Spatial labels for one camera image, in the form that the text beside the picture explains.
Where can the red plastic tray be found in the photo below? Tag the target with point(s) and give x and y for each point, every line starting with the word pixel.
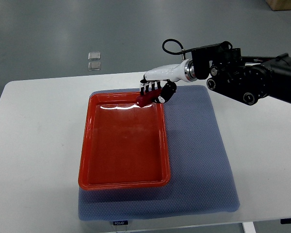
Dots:
pixel 124 145

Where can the blue-grey mesh mat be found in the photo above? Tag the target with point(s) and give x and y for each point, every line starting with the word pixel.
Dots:
pixel 201 177

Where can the white table leg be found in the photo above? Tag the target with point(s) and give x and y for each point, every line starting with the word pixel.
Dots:
pixel 248 227

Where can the black table label front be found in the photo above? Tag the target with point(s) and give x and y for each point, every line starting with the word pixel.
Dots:
pixel 120 223

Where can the red chili pepper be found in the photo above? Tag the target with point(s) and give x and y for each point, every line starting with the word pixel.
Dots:
pixel 148 98

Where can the cardboard box corner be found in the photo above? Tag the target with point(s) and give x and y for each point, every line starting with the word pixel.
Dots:
pixel 279 5

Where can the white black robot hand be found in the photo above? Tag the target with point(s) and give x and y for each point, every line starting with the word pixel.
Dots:
pixel 165 77

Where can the dark blue label right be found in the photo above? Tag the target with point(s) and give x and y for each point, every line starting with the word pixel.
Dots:
pixel 285 221

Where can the upper floor metal plate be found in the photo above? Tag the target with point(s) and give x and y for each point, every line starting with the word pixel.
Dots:
pixel 94 55

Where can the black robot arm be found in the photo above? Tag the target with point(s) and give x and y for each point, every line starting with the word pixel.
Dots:
pixel 245 79

